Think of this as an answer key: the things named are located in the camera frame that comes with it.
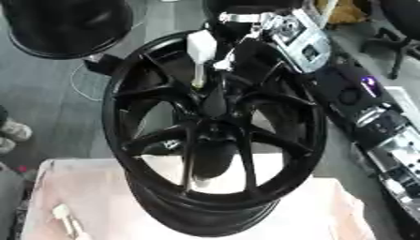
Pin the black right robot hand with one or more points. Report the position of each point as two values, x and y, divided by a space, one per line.
247 47

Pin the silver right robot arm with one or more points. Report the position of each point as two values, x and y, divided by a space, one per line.
306 47

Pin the black spoked wheel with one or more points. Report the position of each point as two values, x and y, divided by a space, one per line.
219 215

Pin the black round wheel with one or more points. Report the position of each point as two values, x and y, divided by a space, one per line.
60 28

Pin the tan bag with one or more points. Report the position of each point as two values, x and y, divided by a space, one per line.
344 12

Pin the small black box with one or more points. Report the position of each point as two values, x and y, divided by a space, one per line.
104 64

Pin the black office chair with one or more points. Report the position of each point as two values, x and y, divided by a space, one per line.
399 40

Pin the person's shoe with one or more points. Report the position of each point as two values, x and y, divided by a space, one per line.
15 129
5 145

